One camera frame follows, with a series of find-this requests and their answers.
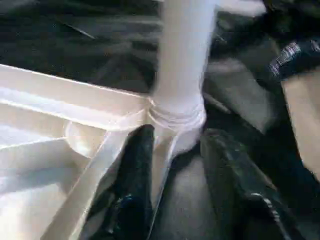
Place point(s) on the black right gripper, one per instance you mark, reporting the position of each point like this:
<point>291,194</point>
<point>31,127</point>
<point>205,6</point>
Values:
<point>302,30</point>

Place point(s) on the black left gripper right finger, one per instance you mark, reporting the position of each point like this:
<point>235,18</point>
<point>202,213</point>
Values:
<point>240,195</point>

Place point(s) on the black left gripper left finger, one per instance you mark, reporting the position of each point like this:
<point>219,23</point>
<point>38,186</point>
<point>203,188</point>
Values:
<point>130,187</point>

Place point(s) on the white plastic table leg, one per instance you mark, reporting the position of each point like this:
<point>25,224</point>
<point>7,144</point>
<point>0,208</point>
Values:
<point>180,50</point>

